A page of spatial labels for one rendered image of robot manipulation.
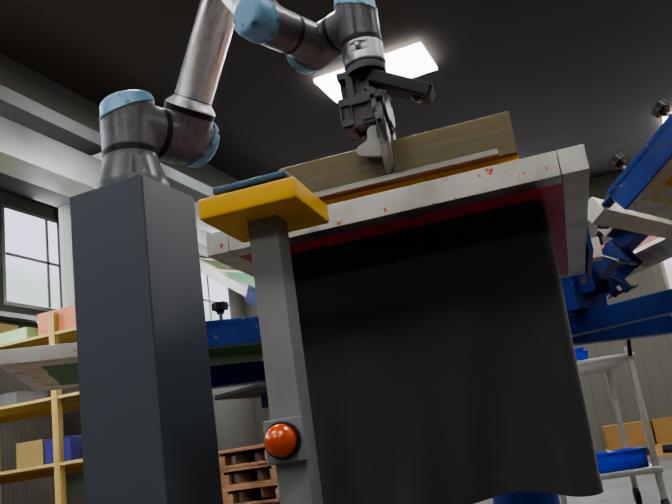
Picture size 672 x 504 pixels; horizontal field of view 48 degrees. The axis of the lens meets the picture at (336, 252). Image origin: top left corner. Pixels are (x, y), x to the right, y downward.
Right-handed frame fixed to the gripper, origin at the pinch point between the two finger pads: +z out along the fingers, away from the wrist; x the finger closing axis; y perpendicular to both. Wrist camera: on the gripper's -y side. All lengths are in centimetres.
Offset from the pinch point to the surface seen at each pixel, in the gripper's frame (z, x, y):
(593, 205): -7, -77, -36
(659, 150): -14, -65, -52
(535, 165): 9.8, 14.8, -22.4
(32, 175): -244, -430, 414
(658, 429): 72, -1044, -123
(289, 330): 29.7, 34.0, 10.0
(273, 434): 42, 38, 12
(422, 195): 10.4, 14.8, -6.0
